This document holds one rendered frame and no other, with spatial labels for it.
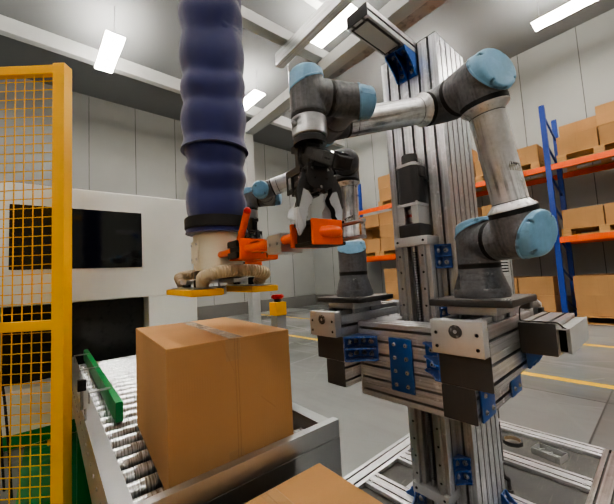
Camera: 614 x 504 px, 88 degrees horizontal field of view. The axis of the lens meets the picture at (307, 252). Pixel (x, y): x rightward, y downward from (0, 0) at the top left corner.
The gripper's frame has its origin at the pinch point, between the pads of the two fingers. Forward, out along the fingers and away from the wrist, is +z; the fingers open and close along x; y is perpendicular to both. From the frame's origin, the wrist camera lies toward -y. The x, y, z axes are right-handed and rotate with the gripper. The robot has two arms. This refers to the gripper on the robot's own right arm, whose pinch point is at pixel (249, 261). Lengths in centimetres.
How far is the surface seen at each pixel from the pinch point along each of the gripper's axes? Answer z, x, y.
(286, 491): 68, -20, 60
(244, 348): 32, -24, 44
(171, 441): 53, -46, 44
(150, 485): 69, -49, 30
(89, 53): -491, -53, -618
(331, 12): -189, 85, -22
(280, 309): 25.2, 20.3, -7.7
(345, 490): 68, -8, 70
